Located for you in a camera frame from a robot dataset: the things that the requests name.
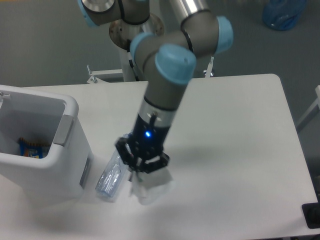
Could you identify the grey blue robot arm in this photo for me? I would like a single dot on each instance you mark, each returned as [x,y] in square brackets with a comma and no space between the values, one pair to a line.
[167,63]

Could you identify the white trash can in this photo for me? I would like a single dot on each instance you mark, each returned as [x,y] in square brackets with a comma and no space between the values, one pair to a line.
[45,118]

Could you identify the orange blue snack wrapper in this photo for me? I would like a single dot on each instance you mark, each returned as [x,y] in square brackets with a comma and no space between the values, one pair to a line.
[32,149]

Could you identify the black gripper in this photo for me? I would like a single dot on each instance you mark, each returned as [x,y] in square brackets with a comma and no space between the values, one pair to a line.
[146,143]

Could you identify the white plastic bag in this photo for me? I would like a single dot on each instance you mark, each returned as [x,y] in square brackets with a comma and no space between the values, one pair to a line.
[150,187]

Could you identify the white frame at right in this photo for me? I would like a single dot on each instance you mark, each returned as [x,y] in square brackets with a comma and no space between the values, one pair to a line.
[310,113]

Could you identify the black device at table edge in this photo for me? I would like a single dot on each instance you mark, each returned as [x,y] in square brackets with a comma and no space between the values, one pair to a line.
[311,212]

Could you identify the blue plastic bag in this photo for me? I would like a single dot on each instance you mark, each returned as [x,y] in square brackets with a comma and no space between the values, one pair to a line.
[283,15]

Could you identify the crushed clear plastic bottle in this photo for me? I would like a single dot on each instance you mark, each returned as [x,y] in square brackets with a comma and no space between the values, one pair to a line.
[111,180]

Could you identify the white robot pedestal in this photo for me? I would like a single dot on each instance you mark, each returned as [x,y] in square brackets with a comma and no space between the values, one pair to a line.
[125,67]

